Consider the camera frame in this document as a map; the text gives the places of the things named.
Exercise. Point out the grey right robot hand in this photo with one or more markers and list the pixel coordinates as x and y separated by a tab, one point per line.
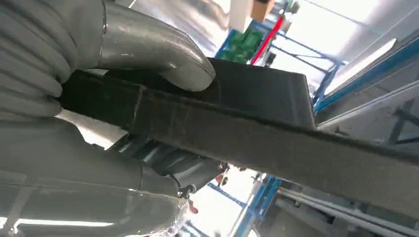
82	196

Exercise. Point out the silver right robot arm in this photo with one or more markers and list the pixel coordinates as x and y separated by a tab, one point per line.
29	49

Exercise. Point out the red slanted bar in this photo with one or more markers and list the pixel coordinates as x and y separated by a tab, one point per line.
266	41

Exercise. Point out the brown cardboard box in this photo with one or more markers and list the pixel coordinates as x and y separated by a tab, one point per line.
262	9

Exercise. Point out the blue metal shelf rack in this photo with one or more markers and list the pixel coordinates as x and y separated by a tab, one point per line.
327	86

